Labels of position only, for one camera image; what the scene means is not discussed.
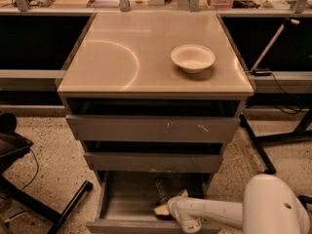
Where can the clear plastic water bottle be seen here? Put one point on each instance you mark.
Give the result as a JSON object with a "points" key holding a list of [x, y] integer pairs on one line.
{"points": [[162, 192]]}

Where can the black stand base right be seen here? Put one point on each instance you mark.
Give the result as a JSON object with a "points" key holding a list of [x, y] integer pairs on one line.
{"points": [[300, 133]]}

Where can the black caster wheel right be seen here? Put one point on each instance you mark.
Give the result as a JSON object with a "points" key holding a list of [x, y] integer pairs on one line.
{"points": [[305, 201]]}

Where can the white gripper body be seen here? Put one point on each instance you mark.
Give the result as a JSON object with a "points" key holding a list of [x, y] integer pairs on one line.
{"points": [[178, 208]]}

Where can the bottom grey drawer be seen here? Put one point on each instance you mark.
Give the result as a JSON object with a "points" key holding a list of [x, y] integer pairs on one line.
{"points": [[127, 201]]}

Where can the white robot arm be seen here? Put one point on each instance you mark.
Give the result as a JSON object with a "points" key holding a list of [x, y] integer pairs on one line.
{"points": [[269, 206]]}

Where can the white pole with black base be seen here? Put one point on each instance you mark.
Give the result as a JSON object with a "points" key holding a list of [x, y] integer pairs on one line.
{"points": [[255, 70]]}

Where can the grey drawer cabinet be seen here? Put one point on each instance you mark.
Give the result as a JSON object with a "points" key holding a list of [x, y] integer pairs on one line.
{"points": [[127, 56]]}

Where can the grey drawer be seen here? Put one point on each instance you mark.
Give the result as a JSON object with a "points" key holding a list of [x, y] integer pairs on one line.
{"points": [[153, 157], [177, 121], [127, 201]]}

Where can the white paper bowl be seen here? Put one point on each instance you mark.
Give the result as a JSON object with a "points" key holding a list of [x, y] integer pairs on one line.
{"points": [[192, 58]]}

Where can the middle grey drawer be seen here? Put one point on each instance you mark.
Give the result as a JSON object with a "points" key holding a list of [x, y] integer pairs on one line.
{"points": [[153, 157]]}

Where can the top grey drawer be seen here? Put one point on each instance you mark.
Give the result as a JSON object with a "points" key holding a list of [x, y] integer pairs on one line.
{"points": [[177, 121]]}

